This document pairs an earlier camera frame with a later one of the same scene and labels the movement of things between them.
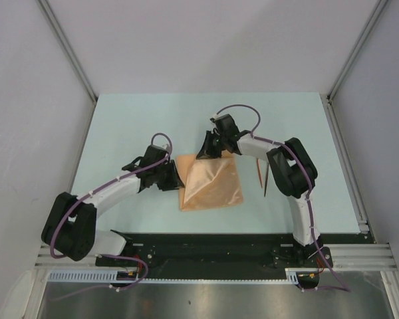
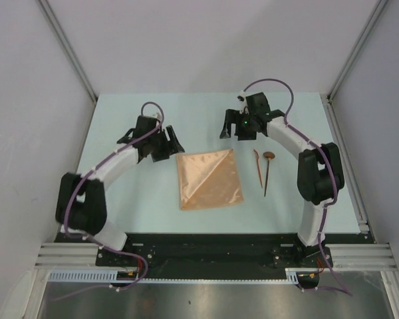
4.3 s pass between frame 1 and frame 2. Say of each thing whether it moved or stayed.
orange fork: stayed
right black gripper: moved
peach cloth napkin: stayed
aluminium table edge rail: stayed
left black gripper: moved
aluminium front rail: stayed
